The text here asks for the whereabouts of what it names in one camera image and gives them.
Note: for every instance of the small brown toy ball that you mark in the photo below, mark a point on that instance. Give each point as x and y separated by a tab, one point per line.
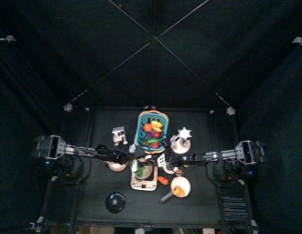
180	172

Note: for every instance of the toy frying pan with egg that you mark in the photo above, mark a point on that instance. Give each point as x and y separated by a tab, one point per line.
178	188

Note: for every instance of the white curved toy bowl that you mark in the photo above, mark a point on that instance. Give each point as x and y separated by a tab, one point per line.
169	169

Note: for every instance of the white toy knife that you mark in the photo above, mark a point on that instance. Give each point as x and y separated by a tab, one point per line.
134	166

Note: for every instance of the orange toy fruit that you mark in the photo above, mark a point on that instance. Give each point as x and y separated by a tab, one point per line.
147	127

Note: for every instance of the beige round dish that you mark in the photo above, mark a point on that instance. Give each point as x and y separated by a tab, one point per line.
117	166

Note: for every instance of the yellow toy banana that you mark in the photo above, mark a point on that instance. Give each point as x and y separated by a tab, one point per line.
158	125

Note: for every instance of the white star-shaped toy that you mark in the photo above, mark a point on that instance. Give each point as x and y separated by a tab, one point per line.
184	133

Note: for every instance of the white toy pot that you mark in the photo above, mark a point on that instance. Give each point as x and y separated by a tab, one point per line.
143	172

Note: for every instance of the silver frame bracket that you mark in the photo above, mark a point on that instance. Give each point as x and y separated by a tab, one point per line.
10	38
232	111
69	107
298	40

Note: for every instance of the orange toy carrot piece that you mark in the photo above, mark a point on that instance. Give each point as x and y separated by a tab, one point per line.
163	180

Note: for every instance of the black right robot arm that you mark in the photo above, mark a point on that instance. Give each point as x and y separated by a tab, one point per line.
226	154

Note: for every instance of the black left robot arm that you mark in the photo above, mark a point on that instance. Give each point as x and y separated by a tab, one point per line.
63	149

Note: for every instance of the white toy spatula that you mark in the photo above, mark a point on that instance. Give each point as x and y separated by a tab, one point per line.
162	160

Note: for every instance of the green toy pepper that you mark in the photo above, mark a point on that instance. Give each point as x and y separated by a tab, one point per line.
151	140

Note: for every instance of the red toy tomato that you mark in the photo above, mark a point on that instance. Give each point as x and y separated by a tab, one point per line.
155	145

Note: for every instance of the teal basket with orange rim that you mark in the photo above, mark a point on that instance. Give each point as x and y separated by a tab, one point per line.
151	131

